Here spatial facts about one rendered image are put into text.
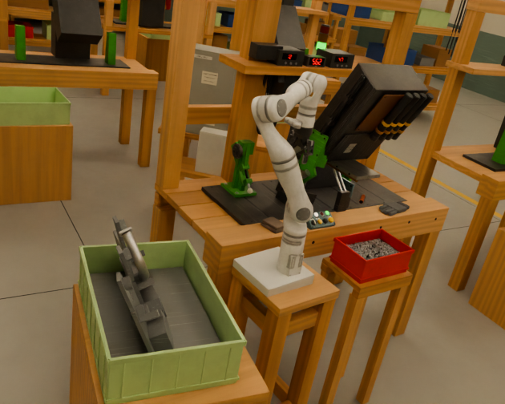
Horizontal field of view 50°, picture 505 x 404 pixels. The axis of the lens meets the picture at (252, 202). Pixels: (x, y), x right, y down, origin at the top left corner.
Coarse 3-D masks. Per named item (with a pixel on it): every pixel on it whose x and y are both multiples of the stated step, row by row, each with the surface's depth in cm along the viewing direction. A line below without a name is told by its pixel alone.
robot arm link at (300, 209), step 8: (296, 160) 195; (280, 168) 194; (288, 168) 194; (296, 168) 196; (280, 176) 197; (288, 176) 196; (296, 176) 197; (288, 184) 198; (296, 184) 198; (288, 192) 200; (296, 192) 199; (304, 192) 201; (288, 200) 202; (296, 200) 201; (304, 200) 201; (296, 208) 202; (304, 208) 203; (312, 208) 204; (296, 216) 204; (304, 216) 204
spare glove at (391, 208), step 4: (384, 204) 294; (388, 204) 292; (392, 204) 293; (396, 204) 294; (400, 204) 295; (404, 204) 296; (380, 208) 289; (384, 208) 287; (388, 208) 289; (392, 208) 288; (396, 208) 289; (400, 208) 290; (404, 208) 292; (408, 208) 296; (384, 212) 286; (388, 212) 285; (392, 212) 284; (396, 212) 287; (400, 212) 290
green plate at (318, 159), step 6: (318, 132) 270; (312, 138) 273; (318, 138) 270; (324, 138) 267; (318, 144) 269; (324, 144) 267; (318, 150) 269; (324, 150) 270; (312, 156) 272; (318, 156) 268; (324, 156) 272; (300, 162) 278; (312, 162) 271; (318, 162) 272; (324, 162) 274; (300, 168) 277; (306, 168) 273
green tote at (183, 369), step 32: (96, 256) 202; (160, 256) 213; (192, 256) 208; (96, 320) 164; (224, 320) 179; (96, 352) 169; (160, 352) 155; (192, 352) 159; (224, 352) 165; (128, 384) 156; (160, 384) 161; (192, 384) 166; (224, 384) 171
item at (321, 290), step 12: (240, 276) 221; (252, 288) 215; (300, 288) 218; (312, 288) 219; (324, 288) 221; (336, 288) 222; (264, 300) 210; (276, 300) 208; (288, 300) 209; (300, 300) 210; (312, 300) 213; (324, 300) 218; (276, 312) 205; (288, 312) 206
